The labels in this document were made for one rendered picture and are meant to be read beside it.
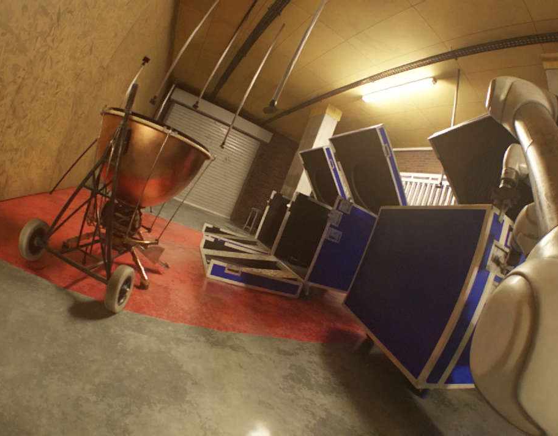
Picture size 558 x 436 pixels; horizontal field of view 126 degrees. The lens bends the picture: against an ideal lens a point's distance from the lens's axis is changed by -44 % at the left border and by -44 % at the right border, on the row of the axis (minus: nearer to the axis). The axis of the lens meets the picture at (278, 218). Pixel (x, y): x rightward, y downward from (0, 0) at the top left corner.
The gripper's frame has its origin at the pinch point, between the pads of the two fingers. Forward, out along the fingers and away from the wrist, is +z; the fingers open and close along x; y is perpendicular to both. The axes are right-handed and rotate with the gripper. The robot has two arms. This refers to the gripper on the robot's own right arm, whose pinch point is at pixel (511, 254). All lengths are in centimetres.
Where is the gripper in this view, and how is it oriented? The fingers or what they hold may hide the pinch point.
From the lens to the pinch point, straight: 112.0
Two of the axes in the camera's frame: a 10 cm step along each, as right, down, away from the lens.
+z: 5.9, 3.9, 7.1
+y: -6.4, -3.1, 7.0
